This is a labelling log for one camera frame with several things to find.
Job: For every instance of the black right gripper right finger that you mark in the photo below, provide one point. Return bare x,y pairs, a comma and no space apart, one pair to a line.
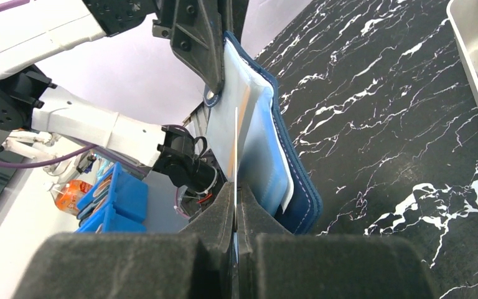
273,263

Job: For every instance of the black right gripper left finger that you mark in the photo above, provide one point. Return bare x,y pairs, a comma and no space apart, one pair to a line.
196,262

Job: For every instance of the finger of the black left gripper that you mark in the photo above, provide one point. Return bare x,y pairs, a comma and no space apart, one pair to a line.
195,30

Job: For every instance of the blue leather card holder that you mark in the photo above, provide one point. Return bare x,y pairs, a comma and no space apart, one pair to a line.
245,116

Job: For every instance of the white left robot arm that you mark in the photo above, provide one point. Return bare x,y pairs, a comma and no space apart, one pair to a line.
31,31

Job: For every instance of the blue plastic bin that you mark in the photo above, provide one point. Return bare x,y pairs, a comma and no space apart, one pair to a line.
118,202

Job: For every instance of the orange bottle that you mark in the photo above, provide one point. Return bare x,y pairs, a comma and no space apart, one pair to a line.
66,196

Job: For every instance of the black marbled table mat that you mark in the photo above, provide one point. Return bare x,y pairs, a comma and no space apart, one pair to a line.
381,114

